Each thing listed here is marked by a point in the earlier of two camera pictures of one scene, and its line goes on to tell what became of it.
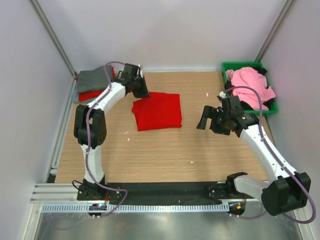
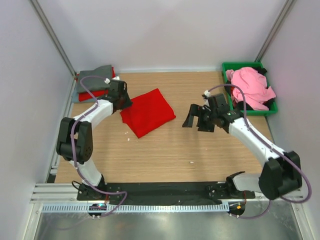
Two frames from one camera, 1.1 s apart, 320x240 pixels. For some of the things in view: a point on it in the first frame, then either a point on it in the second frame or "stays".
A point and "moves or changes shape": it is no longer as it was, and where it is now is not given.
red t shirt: [158, 111] moves or changes shape
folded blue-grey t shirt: [75, 99] stays
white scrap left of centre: [128, 138] stays
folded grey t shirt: [96, 79] stays
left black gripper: [144, 93] -> [128, 102]
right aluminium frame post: [288, 7] stays
